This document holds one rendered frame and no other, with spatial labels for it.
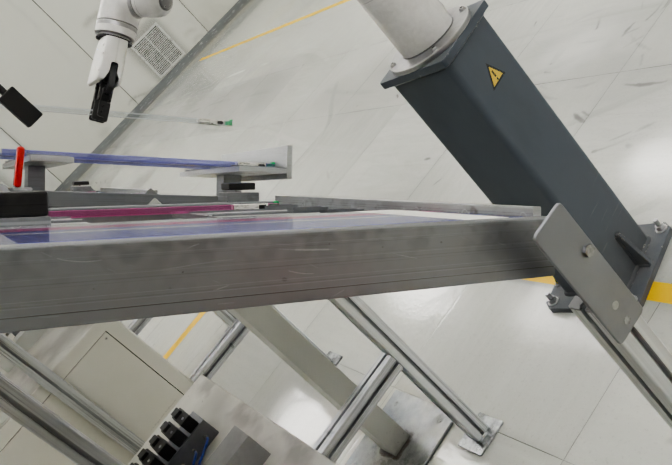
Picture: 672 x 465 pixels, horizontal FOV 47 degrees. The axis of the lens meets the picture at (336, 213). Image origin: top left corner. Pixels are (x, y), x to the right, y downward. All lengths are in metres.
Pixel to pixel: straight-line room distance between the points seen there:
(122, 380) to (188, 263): 1.55
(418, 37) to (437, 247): 0.81
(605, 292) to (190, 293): 0.42
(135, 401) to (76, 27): 7.08
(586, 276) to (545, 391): 0.97
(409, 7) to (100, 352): 1.21
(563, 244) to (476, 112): 0.77
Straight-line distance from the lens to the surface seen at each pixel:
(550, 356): 1.82
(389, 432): 1.88
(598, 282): 0.83
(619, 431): 1.62
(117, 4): 1.70
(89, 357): 2.14
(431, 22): 1.51
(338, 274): 0.69
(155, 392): 2.20
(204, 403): 1.33
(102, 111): 1.67
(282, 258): 0.66
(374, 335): 1.56
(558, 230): 0.78
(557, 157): 1.66
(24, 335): 2.45
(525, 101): 1.61
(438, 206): 0.98
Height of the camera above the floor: 1.18
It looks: 22 degrees down
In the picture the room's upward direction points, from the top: 44 degrees counter-clockwise
